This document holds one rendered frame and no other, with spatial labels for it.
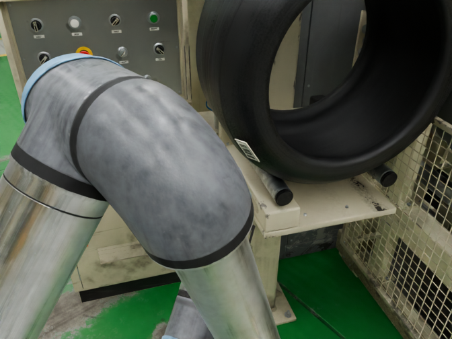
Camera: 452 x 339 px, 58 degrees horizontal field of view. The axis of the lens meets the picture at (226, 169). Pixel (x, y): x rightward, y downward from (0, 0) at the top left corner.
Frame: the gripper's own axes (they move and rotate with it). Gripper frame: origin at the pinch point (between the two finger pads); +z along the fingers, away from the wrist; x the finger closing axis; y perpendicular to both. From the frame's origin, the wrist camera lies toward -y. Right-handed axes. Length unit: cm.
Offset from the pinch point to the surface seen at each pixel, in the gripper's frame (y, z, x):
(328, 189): 40.3, 14.2, -0.3
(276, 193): 16.6, 2.5, -0.2
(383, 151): 26.4, 18.2, 18.5
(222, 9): -17.8, 25.5, 0.8
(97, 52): -7, 38, -65
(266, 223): 20.6, -3.7, -3.6
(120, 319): 64, -40, -94
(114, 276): 56, -24, -98
